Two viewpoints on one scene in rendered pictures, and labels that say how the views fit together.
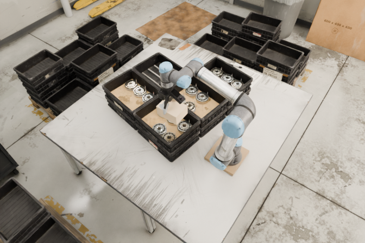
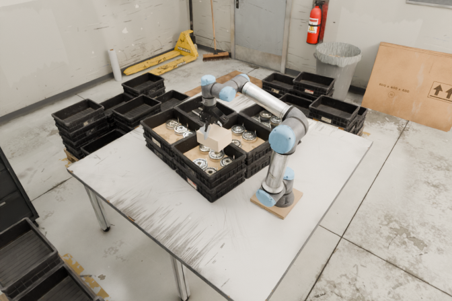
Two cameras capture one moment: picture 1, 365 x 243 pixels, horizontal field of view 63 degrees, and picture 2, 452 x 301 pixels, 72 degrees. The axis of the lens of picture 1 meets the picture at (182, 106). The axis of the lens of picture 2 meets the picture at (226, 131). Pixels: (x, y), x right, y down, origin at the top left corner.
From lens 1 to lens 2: 0.43 m
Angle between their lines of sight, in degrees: 13
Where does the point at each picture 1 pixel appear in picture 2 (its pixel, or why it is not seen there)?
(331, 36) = (387, 101)
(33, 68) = (72, 117)
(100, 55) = (144, 107)
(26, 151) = (52, 205)
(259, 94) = (313, 140)
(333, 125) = (399, 187)
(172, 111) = (214, 136)
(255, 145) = (309, 189)
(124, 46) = (169, 102)
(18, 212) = (25, 259)
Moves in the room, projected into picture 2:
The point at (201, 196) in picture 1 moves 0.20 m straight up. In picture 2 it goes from (245, 240) to (245, 216)
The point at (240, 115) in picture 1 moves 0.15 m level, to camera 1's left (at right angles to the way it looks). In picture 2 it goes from (290, 125) to (256, 125)
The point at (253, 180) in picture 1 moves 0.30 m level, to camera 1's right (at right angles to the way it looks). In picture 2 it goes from (308, 225) to (362, 225)
